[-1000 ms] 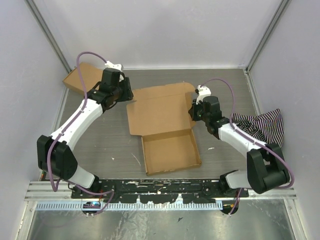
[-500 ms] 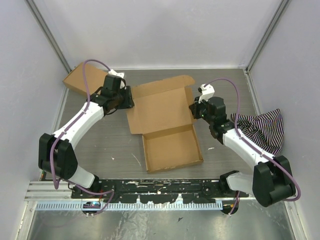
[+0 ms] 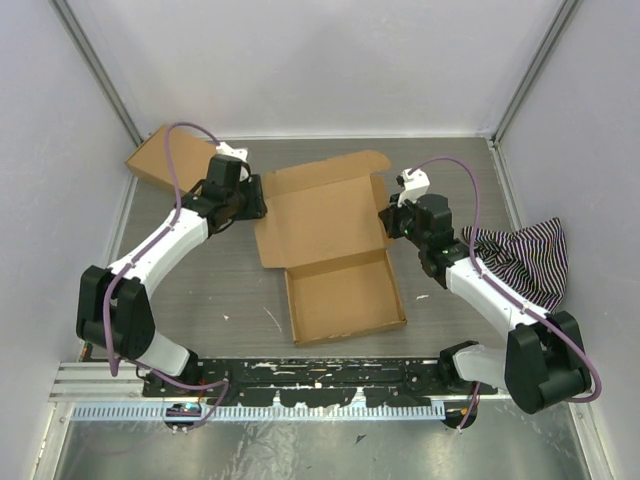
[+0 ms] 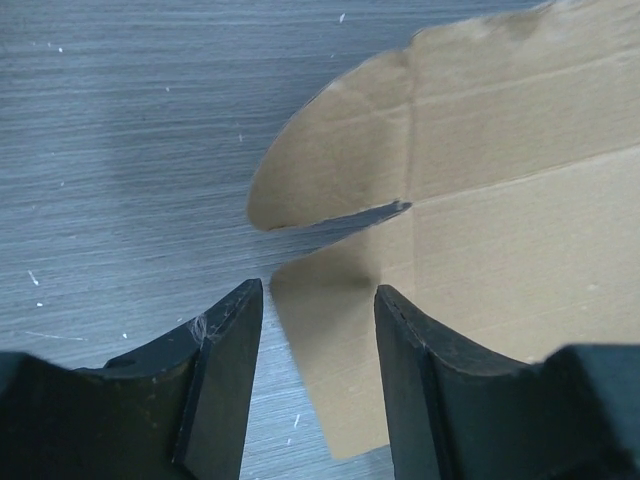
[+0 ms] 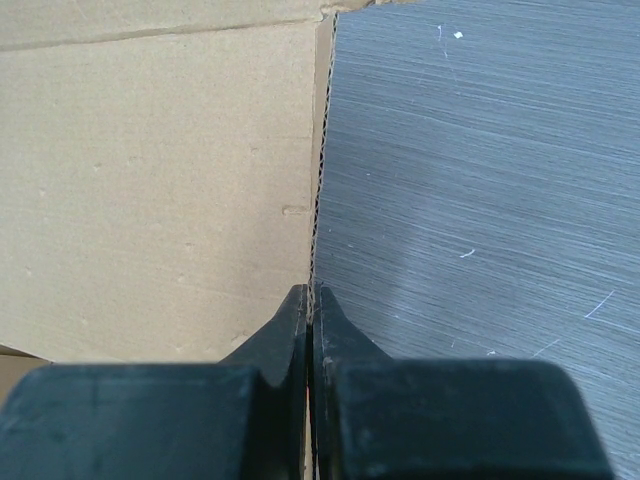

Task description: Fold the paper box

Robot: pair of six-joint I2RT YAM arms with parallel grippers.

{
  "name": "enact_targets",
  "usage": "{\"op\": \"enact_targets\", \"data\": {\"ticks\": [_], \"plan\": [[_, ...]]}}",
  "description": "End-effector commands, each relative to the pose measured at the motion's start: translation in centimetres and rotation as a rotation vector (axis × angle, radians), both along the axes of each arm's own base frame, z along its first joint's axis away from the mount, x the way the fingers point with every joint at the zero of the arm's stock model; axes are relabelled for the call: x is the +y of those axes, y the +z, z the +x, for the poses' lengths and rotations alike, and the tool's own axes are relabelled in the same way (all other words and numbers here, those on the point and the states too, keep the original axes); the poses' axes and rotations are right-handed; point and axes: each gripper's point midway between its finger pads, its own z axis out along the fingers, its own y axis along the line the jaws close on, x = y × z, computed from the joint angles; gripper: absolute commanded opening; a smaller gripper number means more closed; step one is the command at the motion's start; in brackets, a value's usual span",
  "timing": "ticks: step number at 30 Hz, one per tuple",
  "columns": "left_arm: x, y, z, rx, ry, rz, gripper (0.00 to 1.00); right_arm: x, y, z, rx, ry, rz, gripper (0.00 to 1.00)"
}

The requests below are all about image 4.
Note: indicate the cardboard box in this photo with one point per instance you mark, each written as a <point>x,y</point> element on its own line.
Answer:
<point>513,143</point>

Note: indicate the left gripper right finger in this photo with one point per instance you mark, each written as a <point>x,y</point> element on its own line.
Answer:
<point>457,410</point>

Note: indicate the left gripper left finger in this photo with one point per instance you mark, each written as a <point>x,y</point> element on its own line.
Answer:
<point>174,408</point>

